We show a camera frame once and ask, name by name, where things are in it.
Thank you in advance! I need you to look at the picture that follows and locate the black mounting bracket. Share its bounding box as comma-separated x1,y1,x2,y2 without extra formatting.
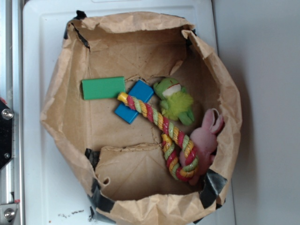
0,98,14,170

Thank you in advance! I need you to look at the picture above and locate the green plush frog toy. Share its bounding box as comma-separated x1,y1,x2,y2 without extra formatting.
153,78,195,126

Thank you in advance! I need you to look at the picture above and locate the aluminium frame rail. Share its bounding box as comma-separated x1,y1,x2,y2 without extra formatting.
0,0,25,225

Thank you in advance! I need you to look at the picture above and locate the white plastic tray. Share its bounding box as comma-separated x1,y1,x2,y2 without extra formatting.
22,0,237,225

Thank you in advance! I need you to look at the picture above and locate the green rectangular block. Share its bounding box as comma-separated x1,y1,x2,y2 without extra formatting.
82,76,126,100

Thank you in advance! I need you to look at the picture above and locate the pink plush bunny toy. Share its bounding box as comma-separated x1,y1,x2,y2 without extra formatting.
189,108,224,186

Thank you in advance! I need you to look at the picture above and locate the multicolour twisted rope toy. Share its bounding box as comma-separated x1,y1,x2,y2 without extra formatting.
117,92,199,182

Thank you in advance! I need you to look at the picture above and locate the brown paper bag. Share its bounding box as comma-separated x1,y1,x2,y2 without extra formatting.
41,12,242,225

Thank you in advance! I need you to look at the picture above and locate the blue rectangular block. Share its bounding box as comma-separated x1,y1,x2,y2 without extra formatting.
114,80,154,124

